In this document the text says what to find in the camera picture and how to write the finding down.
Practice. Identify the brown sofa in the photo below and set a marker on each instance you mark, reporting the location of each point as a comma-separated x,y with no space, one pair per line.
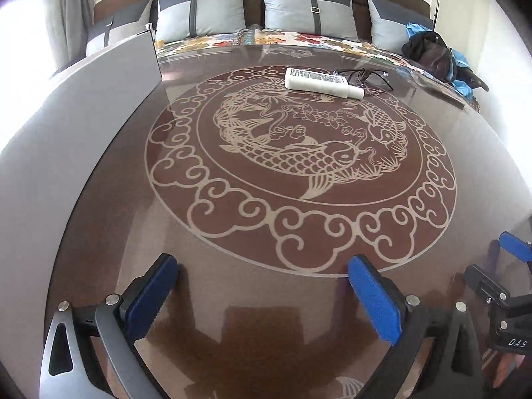
252,2

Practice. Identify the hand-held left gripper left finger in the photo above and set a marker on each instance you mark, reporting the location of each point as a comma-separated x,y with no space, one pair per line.
147,295

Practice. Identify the floral sofa cloth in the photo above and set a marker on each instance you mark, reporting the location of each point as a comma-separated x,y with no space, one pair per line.
291,39

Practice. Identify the brown patterned glass desktop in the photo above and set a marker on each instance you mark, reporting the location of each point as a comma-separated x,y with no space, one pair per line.
266,291

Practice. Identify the black eyeglasses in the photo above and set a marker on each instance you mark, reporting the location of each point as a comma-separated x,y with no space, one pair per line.
359,75

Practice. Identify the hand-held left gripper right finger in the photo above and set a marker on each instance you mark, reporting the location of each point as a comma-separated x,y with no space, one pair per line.
374,299

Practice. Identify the blue cloth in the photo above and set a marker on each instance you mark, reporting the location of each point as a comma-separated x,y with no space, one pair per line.
415,29

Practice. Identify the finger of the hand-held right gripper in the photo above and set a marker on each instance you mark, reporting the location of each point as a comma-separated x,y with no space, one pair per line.
484,282
515,246

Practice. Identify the grey curtain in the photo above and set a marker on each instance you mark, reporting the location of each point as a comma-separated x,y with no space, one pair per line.
70,8

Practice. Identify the black bag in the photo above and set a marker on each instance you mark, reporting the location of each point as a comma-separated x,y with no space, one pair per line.
432,54

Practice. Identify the white flat bottle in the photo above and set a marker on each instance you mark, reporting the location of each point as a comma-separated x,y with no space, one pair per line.
316,79

